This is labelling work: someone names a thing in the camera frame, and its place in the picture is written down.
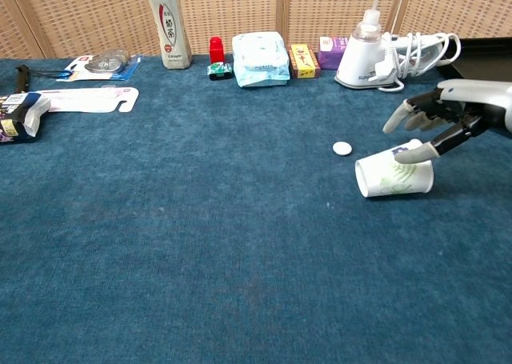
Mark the dark blue snack pack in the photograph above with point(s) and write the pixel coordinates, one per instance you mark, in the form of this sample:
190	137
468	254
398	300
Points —
16	118

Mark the purple box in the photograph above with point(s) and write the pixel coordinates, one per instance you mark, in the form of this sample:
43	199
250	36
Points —
330	54

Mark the clear plastic wash bottle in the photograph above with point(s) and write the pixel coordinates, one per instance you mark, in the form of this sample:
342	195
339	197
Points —
371	18

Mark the white travel iron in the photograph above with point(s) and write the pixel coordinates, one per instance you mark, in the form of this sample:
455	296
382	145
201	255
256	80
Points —
358	64

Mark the small white round cap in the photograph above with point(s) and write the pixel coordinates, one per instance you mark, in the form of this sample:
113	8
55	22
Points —
342	148

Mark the white toothbrush card pack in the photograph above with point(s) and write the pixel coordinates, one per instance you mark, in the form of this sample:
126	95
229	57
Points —
96	99

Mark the light blue wet wipes pack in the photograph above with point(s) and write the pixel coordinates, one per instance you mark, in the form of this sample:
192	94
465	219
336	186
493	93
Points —
260	60

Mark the wicker folding screen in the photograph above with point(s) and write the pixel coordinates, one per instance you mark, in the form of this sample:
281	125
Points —
240	8

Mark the milk tea bottle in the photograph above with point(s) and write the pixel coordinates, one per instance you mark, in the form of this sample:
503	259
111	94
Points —
170	28

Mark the blue felt table cloth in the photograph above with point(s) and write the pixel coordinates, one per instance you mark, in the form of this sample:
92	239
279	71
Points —
200	240

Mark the grey-tipped silver right robot hand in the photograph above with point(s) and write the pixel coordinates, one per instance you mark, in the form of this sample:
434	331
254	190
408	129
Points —
472	100

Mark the small green box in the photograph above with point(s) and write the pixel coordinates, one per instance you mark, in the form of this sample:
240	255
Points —
219	70

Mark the white paper cup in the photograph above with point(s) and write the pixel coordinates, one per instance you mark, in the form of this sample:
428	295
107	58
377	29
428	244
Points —
384	178

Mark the blue blister pack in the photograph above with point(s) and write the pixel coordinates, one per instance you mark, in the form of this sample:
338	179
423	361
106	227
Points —
104	64

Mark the small red stamp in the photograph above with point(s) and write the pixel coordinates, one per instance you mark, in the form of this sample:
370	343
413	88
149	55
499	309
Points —
217	50

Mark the black plastic tray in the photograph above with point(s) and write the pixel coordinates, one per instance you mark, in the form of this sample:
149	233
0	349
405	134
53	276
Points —
484	58

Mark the yellow red box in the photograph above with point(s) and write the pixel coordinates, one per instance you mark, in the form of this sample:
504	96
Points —
305	62

